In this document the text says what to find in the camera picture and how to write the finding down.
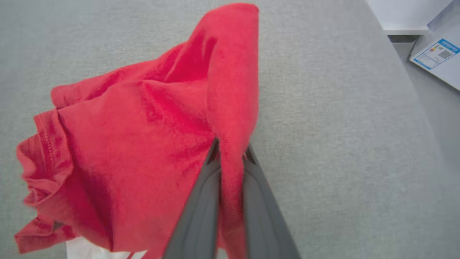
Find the red and white garment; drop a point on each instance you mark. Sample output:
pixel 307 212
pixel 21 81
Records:
pixel 143 144

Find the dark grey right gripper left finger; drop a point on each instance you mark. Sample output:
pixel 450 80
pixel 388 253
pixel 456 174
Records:
pixel 197 223

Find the white appliance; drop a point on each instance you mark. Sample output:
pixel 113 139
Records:
pixel 447 73

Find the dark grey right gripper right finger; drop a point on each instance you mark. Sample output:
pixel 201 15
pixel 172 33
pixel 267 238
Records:
pixel 266 223

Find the blue and white label sticker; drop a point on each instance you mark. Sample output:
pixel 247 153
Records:
pixel 436 53

